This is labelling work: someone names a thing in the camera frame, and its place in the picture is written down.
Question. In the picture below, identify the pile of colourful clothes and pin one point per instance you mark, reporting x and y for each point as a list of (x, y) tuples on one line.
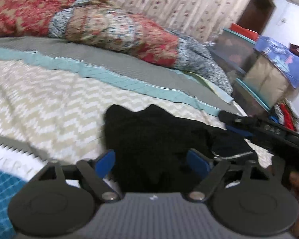
[(285, 114)]

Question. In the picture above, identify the red floral patchwork quilt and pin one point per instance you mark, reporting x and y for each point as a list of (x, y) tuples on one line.
[(27, 12)]

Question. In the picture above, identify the blue printed cloth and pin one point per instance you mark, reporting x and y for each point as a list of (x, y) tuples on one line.
[(284, 59)]

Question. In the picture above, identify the dark wooden wardrobe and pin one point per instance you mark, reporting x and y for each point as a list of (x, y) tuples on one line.
[(258, 7)]

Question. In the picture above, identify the beige cardboard box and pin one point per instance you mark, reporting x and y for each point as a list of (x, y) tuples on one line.
[(266, 82)]

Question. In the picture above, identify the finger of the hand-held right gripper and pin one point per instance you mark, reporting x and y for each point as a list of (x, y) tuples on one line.
[(239, 122), (233, 148)]

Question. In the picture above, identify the beige floral curtain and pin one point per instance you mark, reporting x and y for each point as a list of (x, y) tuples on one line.
[(177, 0)]

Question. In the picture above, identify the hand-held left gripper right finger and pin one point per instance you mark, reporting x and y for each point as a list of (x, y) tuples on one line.
[(196, 163)]

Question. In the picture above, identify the red box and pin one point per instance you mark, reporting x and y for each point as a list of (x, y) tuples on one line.
[(244, 29)]

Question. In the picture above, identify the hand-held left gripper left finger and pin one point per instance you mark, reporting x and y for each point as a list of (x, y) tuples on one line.
[(106, 163)]

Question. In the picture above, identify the clear teal-lidded storage bin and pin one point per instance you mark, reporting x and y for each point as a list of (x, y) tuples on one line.
[(235, 52)]

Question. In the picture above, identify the beige chevron printed bedspread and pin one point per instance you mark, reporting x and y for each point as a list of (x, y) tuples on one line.
[(52, 99)]

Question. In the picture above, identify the black pants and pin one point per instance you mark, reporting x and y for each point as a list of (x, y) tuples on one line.
[(152, 144)]

